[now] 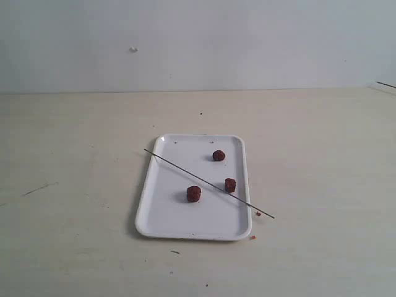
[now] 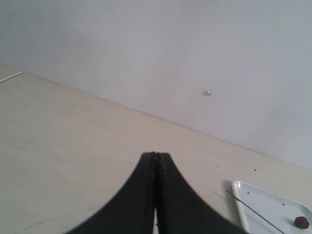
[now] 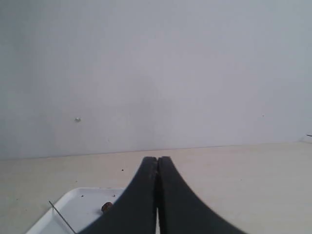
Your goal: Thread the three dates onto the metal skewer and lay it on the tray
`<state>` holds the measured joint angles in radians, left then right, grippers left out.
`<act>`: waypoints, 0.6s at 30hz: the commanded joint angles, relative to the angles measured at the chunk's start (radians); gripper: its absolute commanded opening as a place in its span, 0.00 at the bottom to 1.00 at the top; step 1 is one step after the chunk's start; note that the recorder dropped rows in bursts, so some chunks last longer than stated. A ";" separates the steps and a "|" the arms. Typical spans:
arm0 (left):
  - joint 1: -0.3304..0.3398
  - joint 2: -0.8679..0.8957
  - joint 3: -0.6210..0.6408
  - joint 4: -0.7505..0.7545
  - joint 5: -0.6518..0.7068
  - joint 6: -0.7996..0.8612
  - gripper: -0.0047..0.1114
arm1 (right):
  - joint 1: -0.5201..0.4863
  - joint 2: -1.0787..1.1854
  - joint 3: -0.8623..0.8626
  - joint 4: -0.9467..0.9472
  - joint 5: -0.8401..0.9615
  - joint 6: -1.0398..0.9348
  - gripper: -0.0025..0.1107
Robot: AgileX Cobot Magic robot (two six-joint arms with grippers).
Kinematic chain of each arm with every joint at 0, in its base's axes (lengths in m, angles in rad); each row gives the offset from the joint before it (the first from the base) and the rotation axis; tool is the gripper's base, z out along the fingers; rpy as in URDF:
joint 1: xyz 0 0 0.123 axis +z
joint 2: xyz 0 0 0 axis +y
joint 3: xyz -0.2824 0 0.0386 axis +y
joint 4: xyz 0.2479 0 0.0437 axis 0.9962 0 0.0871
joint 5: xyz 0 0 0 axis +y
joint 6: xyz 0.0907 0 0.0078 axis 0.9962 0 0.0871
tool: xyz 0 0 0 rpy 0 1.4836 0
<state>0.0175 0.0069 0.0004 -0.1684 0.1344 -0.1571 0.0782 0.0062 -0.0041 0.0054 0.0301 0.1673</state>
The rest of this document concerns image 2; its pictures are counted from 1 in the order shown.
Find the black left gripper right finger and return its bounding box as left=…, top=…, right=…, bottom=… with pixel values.
left=154, top=153, right=245, bottom=234

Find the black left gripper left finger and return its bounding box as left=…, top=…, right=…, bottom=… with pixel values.
left=69, top=152, right=156, bottom=234

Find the thin metal skewer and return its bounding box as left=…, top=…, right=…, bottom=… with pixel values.
left=225, top=190, right=286, bottom=234

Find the red berry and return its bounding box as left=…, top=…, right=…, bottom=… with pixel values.
left=294, top=216, right=310, bottom=229

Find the white plastic tray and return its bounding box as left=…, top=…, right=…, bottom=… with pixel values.
left=232, top=180, right=312, bottom=234

